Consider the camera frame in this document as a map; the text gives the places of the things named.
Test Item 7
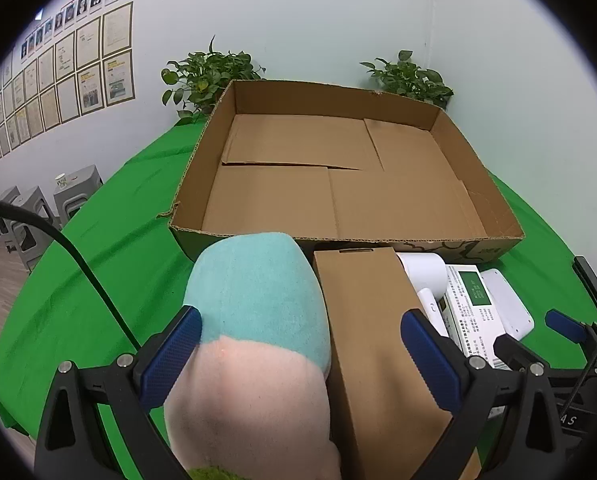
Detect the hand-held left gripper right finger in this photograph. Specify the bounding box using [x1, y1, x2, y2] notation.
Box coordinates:
[401, 309, 566, 480]

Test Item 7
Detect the white hair dryer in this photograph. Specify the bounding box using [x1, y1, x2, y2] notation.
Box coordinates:
[395, 252, 451, 331]

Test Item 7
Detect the white box with green label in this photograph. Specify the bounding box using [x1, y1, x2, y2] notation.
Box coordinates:
[438, 264, 511, 372]

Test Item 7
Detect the bushy potted plant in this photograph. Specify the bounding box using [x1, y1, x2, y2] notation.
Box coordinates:
[161, 35, 266, 123]

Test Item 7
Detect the flat white device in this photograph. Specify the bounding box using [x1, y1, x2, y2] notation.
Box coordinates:
[479, 268, 535, 339]

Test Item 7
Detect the large cardboard box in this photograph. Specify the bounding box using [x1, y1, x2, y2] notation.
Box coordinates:
[157, 79, 525, 267]

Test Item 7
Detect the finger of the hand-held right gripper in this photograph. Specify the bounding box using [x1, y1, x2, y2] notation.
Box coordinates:
[572, 256, 597, 313]
[545, 310, 597, 357]

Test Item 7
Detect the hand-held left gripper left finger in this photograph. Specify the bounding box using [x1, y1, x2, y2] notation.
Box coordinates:
[33, 305, 204, 480]

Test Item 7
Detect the grey plastic stool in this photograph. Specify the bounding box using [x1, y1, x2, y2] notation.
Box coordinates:
[6, 186, 62, 273]
[53, 164, 104, 228]
[0, 186, 22, 236]

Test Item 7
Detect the teal and pink plush toy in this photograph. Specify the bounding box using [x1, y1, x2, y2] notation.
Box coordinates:
[163, 232, 344, 480]

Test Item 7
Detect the thin black cable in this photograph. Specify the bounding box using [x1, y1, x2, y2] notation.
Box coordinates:
[562, 314, 597, 412]

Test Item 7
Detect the wall of framed certificates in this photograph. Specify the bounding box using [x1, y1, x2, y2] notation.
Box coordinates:
[0, 1, 135, 166]

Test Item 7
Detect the long brown cardboard box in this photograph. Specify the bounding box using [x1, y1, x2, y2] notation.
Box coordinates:
[312, 247, 481, 480]

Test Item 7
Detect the small potted plant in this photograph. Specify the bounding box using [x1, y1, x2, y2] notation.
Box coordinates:
[359, 50, 454, 111]

